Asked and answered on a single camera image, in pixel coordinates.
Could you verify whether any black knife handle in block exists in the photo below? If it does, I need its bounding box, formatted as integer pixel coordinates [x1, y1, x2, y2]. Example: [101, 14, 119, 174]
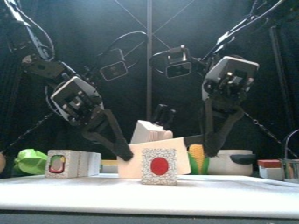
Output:
[150, 103, 177, 130]

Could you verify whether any sushi piece with red centre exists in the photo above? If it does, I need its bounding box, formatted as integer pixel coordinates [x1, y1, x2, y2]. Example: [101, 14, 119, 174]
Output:
[140, 147, 180, 186]

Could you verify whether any toy corn cob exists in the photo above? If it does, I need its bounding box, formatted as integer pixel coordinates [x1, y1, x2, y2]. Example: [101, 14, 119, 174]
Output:
[186, 143, 210, 176]

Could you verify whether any red and white box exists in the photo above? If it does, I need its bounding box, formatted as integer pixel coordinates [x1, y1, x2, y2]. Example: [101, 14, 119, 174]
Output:
[256, 158, 284, 181]

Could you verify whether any cream knife block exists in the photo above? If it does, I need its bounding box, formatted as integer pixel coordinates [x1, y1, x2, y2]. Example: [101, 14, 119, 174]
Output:
[127, 119, 173, 145]

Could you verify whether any black cable of left camera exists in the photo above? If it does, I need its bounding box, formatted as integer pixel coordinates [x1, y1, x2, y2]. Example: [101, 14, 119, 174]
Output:
[101, 31, 149, 69]

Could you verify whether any black cable of right camera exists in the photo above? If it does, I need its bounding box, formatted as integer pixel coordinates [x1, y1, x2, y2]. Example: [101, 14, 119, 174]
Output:
[148, 50, 172, 76]

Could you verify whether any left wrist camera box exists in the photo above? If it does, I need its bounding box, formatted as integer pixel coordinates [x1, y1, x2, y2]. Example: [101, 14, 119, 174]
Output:
[97, 47, 129, 82]

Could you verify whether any toy cleaver cream blade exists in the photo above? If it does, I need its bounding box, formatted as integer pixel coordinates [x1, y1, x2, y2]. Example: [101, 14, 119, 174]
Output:
[115, 134, 206, 179]

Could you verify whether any white sushi slice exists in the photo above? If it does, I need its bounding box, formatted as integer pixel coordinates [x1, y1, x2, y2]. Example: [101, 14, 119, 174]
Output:
[87, 151, 102, 177]
[78, 150, 90, 178]

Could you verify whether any white cutting board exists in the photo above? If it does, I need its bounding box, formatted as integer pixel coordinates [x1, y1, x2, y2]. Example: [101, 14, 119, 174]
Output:
[0, 172, 299, 220]

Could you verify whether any green toy lettuce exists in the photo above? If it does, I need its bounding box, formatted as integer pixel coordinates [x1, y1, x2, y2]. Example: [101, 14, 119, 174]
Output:
[13, 148, 49, 176]

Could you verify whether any black cable of camera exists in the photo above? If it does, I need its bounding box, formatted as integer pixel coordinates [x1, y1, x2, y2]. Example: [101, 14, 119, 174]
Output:
[148, 50, 172, 76]
[101, 31, 149, 69]

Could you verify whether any dark vertical frame bar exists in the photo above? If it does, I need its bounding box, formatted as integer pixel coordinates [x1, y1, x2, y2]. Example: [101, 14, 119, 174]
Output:
[268, 25, 294, 138]

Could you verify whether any grey vertical frame pole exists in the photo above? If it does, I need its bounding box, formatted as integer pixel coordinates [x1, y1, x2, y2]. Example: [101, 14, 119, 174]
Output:
[145, 0, 153, 121]

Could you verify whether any white pot with black handle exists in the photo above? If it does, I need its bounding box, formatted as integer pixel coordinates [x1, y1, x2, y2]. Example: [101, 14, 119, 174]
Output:
[206, 149, 257, 177]

